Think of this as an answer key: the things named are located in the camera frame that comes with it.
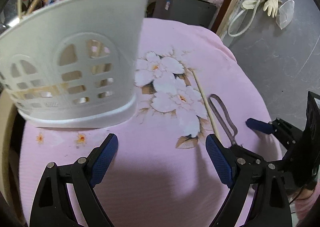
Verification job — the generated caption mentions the wooden chopstick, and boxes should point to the wooden chopstick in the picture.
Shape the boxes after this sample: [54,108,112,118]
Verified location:
[190,69,220,140]

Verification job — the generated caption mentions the pink floral cloth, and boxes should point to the pink floral cloth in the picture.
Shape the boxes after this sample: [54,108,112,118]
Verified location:
[19,18,281,226]

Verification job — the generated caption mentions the white plastic utensil holder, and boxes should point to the white plastic utensil holder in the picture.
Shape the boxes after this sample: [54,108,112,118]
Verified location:
[1,0,148,128]

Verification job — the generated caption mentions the clear plastic bag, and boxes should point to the clear plastic bag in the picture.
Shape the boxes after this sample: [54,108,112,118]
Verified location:
[276,0,295,30]

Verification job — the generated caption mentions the white rubber gloves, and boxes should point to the white rubber gloves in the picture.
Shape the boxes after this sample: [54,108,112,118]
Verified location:
[241,0,283,18]

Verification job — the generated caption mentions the grey cabinet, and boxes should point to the grey cabinet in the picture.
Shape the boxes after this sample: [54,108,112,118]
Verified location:
[152,0,217,28]

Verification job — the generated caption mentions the white hose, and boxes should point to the white hose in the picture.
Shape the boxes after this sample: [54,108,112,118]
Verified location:
[227,0,264,37]

